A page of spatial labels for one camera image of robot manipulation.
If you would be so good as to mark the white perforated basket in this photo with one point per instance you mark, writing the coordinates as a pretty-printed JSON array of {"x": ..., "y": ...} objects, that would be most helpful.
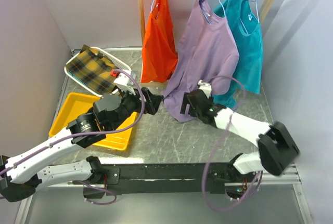
[{"x": 104, "y": 63}]

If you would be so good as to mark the purple t-shirt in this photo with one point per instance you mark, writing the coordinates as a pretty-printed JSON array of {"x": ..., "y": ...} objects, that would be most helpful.
[{"x": 207, "y": 51}]

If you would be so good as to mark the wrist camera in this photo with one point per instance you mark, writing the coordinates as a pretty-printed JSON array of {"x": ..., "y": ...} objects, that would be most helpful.
[
  {"x": 122, "y": 82},
  {"x": 205, "y": 87}
]

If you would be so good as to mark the blue hanger under teal shirt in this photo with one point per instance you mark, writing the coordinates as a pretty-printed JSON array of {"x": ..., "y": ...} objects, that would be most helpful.
[{"x": 257, "y": 16}]

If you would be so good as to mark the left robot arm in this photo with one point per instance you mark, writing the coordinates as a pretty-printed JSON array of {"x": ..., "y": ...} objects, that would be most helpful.
[{"x": 23, "y": 175}]

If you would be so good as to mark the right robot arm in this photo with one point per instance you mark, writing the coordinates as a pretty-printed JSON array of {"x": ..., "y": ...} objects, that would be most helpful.
[{"x": 276, "y": 147}]

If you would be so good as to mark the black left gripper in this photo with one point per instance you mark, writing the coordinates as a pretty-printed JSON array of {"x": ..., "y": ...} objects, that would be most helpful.
[{"x": 153, "y": 101}]

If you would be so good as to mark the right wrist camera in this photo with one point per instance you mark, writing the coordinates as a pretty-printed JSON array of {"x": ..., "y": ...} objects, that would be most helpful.
[{"x": 205, "y": 87}]

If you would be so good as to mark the teal t-shirt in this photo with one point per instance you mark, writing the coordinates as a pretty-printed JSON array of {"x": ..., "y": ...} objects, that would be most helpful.
[{"x": 250, "y": 47}]

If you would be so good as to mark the orange t-shirt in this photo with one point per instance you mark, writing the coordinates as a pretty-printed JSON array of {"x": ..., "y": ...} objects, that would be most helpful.
[{"x": 158, "y": 53}]

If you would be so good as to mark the yellow plastic tray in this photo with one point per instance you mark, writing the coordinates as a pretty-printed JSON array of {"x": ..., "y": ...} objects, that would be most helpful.
[{"x": 76, "y": 104}]

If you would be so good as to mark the yellow plaid cloth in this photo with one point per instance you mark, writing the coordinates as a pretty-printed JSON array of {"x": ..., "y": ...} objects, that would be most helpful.
[{"x": 93, "y": 70}]

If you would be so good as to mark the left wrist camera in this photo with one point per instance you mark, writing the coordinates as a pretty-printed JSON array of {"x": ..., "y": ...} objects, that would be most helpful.
[{"x": 122, "y": 82}]

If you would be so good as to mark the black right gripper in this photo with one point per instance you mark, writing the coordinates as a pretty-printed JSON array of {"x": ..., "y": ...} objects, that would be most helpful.
[{"x": 185, "y": 101}]

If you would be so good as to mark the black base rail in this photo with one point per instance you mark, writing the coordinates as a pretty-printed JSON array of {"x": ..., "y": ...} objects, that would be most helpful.
[{"x": 164, "y": 178}]

